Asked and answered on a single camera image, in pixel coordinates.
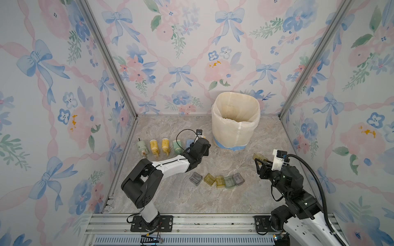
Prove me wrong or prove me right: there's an aluminium corner post left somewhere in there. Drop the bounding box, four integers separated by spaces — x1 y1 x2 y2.
76 0 137 120

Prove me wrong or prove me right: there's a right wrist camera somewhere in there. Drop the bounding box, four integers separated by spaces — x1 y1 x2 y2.
271 149 287 171

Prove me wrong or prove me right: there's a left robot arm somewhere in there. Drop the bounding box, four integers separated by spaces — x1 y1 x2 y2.
121 138 211 224

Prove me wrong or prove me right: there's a yellow pencil sharpener front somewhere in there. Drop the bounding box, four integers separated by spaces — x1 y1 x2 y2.
149 139 160 158

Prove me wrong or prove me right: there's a clear shavings tray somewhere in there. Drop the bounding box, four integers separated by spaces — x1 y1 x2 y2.
189 172 203 187

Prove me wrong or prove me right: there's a yellow pencil sharpener back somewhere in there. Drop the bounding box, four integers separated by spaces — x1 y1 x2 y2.
162 138 171 156

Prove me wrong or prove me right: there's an aluminium corner post right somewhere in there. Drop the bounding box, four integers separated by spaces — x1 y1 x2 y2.
278 0 354 120

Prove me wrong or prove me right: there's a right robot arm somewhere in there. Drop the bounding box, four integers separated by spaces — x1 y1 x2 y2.
254 159 348 246

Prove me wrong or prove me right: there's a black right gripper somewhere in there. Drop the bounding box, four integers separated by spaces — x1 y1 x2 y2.
255 157 289 199

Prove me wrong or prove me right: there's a clear green-tinted tray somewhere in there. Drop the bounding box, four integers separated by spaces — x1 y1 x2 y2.
224 176 236 189

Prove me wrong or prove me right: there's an aluminium corner post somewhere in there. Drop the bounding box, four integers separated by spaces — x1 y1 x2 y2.
278 0 354 120
76 0 137 120

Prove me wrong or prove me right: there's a blue pencil sharpener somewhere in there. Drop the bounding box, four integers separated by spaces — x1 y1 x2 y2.
186 139 195 149

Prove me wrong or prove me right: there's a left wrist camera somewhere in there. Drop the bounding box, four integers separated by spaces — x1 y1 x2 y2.
196 129 205 138

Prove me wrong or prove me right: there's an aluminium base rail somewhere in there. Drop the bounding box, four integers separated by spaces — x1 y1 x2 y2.
82 213 339 246

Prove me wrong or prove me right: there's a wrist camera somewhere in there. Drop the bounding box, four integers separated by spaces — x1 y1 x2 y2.
196 129 205 138
271 149 287 171

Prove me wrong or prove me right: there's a pale green pencil sharpener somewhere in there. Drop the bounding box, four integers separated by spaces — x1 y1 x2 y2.
136 138 149 158

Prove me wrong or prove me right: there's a cream waste bin with liner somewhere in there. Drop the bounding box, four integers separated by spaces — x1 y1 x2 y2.
211 92 261 151

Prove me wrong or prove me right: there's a yellow pencil sharpener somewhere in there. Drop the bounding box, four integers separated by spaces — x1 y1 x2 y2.
149 139 160 158
162 138 171 156

